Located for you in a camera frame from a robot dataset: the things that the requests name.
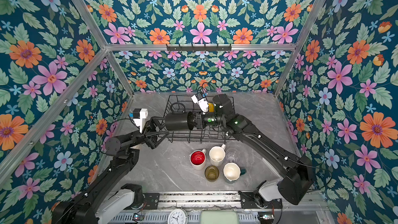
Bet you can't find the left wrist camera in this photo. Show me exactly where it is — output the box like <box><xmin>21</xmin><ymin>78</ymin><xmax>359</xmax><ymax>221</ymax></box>
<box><xmin>129</xmin><ymin>108</ymin><xmax>148</xmax><ymax>133</ymax></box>

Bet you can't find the black wire dish rack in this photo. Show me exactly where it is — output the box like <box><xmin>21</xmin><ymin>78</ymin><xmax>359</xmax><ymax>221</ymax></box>
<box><xmin>163</xmin><ymin>94</ymin><xmax>234</xmax><ymax>144</ymax></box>

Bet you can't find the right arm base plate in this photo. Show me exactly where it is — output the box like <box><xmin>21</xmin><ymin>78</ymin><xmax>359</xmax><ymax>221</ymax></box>
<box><xmin>238</xmin><ymin>191</ymin><xmax>283</xmax><ymax>209</ymax></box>

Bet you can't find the cream white mug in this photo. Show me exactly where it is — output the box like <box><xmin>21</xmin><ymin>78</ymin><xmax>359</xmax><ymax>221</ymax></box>
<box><xmin>209</xmin><ymin>144</ymin><xmax>226</xmax><ymax>167</ymax></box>

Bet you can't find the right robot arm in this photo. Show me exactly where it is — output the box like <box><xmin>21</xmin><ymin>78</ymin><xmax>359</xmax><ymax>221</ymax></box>
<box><xmin>191</xmin><ymin>93</ymin><xmax>314</xmax><ymax>207</ymax></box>

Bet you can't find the red interior white mug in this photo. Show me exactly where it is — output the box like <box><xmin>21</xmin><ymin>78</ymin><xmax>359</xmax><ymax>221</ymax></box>
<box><xmin>190</xmin><ymin>149</ymin><xmax>206</xmax><ymax>170</ymax></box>

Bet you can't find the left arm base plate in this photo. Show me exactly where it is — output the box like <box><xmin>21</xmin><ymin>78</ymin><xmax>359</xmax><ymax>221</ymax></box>
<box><xmin>125</xmin><ymin>193</ymin><xmax>160</xmax><ymax>211</ymax></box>

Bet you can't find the pale green sponge pad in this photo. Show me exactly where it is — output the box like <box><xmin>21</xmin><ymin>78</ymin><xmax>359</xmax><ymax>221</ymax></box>
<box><xmin>200</xmin><ymin>211</ymin><xmax>239</xmax><ymax>224</ymax></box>

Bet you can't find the white mug green handle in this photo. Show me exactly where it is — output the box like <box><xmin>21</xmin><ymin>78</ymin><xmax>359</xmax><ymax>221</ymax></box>
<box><xmin>223</xmin><ymin>162</ymin><xmax>246</xmax><ymax>183</ymax></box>

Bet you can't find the wall hook rail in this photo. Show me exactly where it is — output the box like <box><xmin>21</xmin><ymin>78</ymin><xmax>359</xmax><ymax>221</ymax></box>
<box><xmin>166</xmin><ymin>44</ymin><xmax>232</xmax><ymax>52</ymax></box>

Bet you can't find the clear glass cup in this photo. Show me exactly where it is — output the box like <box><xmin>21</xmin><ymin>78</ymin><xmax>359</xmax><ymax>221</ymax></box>
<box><xmin>225</xmin><ymin>148</ymin><xmax>240</xmax><ymax>163</ymax></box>

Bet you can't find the black mug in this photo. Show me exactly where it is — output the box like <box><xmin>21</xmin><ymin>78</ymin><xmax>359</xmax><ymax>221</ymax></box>
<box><xmin>165</xmin><ymin>102</ymin><xmax>195</xmax><ymax>132</ymax></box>

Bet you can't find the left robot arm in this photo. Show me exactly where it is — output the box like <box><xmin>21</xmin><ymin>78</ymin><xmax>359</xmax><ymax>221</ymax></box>
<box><xmin>52</xmin><ymin>117</ymin><xmax>168</xmax><ymax>224</ymax></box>

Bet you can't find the yellow mug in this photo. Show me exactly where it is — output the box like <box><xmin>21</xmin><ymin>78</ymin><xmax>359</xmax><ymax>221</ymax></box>
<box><xmin>208</xmin><ymin>102</ymin><xmax>215</xmax><ymax>113</ymax></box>

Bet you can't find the olive green glass cup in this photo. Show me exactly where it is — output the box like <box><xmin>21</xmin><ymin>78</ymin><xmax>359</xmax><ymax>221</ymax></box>
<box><xmin>205</xmin><ymin>166</ymin><xmax>219</xmax><ymax>182</ymax></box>

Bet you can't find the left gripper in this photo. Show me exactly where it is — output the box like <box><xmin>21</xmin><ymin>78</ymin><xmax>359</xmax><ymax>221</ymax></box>
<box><xmin>122</xmin><ymin>118</ymin><xmax>171</xmax><ymax>153</ymax></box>

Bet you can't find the white analog clock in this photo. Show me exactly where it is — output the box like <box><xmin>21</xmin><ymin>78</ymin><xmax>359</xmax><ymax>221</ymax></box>
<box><xmin>167</xmin><ymin>208</ymin><xmax>189</xmax><ymax>224</ymax></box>

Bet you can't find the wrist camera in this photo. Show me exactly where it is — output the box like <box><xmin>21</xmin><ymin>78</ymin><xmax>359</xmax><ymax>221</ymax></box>
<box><xmin>129</xmin><ymin>108</ymin><xmax>148</xmax><ymax>133</ymax></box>
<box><xmin>191</xmin><ymin>93</ymin><xmax>209</xmax><ymax>114</ymax></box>

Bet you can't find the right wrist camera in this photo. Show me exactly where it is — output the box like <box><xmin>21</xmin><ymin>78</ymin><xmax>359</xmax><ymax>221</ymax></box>
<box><xmin>191</xmin><ymin>93</ymin><xmax>209</xmax><ymax>114</ymax></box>

